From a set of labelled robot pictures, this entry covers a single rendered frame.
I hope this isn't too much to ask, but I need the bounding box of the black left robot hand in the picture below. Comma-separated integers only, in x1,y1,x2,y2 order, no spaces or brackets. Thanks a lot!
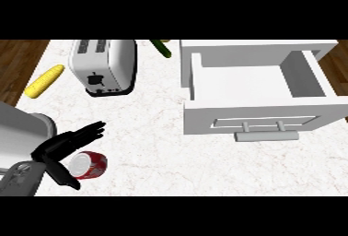
29,120,109,191

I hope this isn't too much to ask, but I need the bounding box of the white open drawer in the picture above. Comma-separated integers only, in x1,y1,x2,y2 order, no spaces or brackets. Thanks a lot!
187,50,328,102

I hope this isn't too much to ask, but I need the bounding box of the yellow corn cob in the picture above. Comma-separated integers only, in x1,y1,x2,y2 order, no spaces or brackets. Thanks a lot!
23,64,66,100

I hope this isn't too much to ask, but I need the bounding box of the white silver toaster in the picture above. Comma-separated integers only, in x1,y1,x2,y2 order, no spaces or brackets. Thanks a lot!
66,40,138,98

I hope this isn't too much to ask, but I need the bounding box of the green cucumber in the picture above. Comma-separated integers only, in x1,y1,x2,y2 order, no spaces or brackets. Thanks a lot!
147,40,173,59

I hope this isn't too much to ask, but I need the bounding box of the white drawer front with handle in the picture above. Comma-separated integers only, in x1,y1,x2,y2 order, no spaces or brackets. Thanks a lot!
182,94,348,143

